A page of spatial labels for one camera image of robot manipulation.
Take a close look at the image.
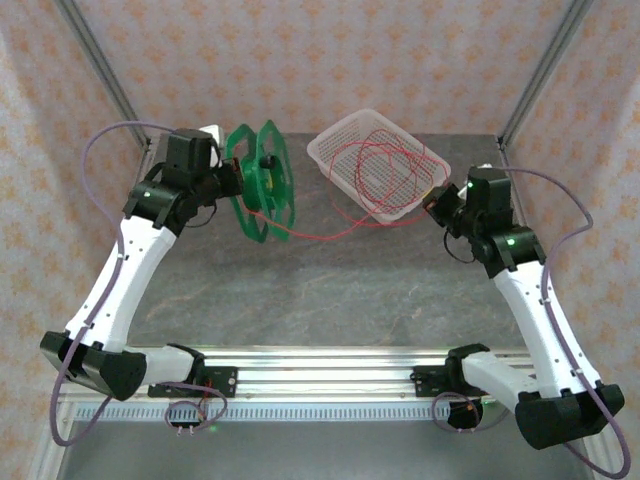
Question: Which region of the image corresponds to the green cable spool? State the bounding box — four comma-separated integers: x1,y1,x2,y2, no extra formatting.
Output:
224,118,297,245

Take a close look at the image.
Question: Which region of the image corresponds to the white perforated plastic basket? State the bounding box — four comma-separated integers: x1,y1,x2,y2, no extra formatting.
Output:
306,108,452,228

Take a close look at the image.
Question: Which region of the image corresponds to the thin red cable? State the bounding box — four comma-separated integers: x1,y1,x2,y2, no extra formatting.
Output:
247,128,436,242

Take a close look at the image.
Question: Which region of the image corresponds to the grey metal sheet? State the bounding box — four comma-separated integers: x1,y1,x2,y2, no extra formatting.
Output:
29,419,621,480

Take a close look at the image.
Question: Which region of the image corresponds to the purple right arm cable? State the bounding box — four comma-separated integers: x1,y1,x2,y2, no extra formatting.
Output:
432,167,631,479

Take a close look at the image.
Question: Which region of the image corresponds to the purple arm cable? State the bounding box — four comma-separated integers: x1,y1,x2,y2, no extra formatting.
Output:
432,167,631,479
49,122,229,446

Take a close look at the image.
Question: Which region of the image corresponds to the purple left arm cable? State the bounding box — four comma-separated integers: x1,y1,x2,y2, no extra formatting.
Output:
49,122,229,446

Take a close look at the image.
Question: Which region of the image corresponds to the aluminium frame post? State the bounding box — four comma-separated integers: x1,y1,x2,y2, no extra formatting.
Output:
54,0,152,149
498,0,595,147

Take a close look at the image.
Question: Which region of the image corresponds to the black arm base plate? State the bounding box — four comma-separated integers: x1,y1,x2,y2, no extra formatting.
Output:
147,366,239,399
410,364,469,399

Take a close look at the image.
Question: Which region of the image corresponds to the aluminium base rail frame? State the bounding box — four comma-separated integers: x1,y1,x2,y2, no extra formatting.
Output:
52,347,601,404

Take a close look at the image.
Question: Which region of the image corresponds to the slotted grey cable duct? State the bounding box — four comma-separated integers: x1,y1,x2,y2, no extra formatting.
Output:
74,403,451,422

